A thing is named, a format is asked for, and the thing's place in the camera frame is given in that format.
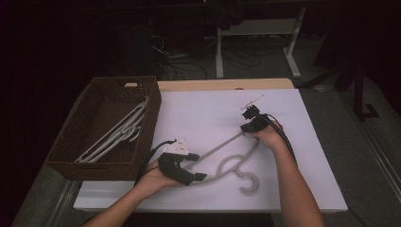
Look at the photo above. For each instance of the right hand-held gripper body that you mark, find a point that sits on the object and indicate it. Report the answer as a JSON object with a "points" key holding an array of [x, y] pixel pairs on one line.
{"points": [[260, 123]]}

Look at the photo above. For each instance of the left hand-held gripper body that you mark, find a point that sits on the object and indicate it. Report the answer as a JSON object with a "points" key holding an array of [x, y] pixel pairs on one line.
{"points": [[171, 165]]}

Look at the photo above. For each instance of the brown woven basket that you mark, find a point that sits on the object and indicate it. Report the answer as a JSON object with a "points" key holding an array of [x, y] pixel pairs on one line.
{"points": [[69, 135]]}

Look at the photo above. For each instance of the person's right hand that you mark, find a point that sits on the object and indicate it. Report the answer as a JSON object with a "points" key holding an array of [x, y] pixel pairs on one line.
{"points": [[272, 135]]}

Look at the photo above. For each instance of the person's left hand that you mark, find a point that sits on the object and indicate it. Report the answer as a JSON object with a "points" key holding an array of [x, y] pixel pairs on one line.
{"points": [[153, 181]]}

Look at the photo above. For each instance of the white table mat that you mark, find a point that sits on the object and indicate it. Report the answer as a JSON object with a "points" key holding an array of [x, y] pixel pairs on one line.
{"points": [[189, 104]]}

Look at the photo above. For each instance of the dark cloth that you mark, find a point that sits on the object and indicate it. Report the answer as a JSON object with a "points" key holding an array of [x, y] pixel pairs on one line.
{"points": [[225, 14]]}

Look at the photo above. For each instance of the dark metal stand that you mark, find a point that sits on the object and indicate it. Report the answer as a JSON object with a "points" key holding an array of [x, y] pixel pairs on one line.
{"points": [[357, 91]]}

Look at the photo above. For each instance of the white metal desk frame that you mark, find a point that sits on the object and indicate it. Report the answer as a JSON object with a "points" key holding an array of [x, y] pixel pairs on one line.
{"points": [[258, 26]]}

